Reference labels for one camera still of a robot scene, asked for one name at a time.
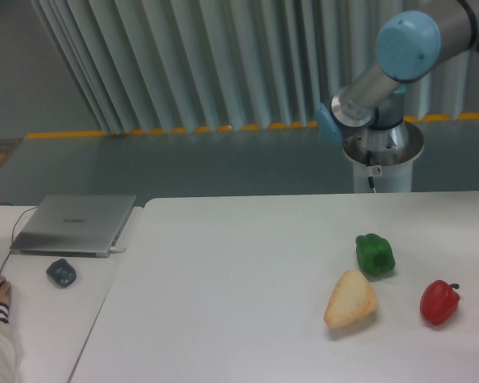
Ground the red bell pepper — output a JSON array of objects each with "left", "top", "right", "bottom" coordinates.
[{"left": 420, "top": 280, "right": 460, "bottom": 326}]

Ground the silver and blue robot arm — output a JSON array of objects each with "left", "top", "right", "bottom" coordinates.
[{"left": 315, "top": 1, "right": 479, "bottom": 144}]

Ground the green bell pepper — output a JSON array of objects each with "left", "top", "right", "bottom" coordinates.
[{"left": 355, "top": 233, "right": 395, "bottom": 276}]

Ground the dark grey small case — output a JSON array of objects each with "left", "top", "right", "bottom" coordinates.
[{"left": 46, "top": 259, "right": 77, "bottom": 288}]

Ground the silver closed laptop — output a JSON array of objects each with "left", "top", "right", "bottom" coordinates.
[{"left": 10, "top": 195, "right": 136, "bottom": 258}]

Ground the white usb plug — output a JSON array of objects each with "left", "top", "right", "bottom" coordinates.
[{"left": 109, "top": 247, "right": 126, "bottom": 255}]

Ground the pleated grey curtain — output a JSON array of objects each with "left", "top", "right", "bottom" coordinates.
[{"left": 34, "top": 1, "right": 479, "bottom": 135}]

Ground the thin black cable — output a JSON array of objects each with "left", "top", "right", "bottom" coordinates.
[{"left": 0, "top": 203, "right": 39, "bottom": 277}]

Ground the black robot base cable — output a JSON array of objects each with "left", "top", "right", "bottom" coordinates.
[{"left": 365, "top": 149, "right": 378, "bottom": 195}]

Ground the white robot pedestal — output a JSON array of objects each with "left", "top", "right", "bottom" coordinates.
[{"left": 342, "top": 121, "right": 424, "bottom": 193}]

